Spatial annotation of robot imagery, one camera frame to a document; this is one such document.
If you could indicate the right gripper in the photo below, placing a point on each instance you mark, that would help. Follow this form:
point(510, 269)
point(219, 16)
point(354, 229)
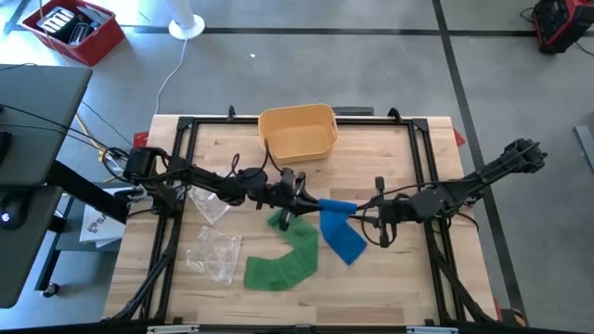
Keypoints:
point(399, 211)

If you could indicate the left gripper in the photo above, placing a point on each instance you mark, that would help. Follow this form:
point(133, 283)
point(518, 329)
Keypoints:
point(285, 190)

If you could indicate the blue elastic bandage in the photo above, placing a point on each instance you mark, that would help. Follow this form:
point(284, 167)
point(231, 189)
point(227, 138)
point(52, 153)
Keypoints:
point(343, 236)

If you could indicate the green elastic bandage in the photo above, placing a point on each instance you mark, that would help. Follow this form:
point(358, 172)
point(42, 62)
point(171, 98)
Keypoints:
point(287, 269)

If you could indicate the clear plastic zip bag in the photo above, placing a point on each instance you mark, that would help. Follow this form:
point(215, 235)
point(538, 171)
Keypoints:
point(213, 255)
point(211, 206)

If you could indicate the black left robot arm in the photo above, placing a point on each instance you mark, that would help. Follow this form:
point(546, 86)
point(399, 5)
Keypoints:
point(209, 181)

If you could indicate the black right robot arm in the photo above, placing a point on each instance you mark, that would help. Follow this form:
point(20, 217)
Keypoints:
point(487, 174)

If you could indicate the yellow plastic bin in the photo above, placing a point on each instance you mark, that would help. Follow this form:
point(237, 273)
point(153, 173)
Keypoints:
point(297, 139)

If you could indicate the red corner clamp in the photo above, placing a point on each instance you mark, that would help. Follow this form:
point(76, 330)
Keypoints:
point(141, 140)
point(458, 137)

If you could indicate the white printed box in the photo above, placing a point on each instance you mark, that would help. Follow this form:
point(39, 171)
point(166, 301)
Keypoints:
point(97, 227)

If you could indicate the white round stand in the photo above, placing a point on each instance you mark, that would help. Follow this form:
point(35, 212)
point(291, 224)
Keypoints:
point(185, 28)

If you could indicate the grey metal bar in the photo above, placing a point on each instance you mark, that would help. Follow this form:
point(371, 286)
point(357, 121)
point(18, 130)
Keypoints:
point(585, 148)

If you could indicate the red plastic crate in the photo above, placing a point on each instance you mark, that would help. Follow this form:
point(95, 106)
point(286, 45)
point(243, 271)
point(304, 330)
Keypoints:
point(99, 44)

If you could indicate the black caster wheel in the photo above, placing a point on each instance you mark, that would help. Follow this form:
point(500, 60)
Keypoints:
point(50, 290)

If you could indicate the red toolbox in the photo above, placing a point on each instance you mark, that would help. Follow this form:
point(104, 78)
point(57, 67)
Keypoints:
point(561, 23)

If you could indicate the dark grey operator desk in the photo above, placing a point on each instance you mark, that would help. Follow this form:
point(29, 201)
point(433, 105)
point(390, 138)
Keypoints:
point(42, 120)

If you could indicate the black computer mouse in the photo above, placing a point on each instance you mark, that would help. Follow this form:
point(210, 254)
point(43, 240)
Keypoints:
point(11, 213)

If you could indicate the black tray with white slots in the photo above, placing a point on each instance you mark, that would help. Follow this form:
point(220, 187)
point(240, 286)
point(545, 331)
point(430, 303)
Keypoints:
point(55, 21)

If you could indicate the silver aluminium bracket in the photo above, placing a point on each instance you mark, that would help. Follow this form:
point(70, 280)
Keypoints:
point(431, 330)
point(174, 330)

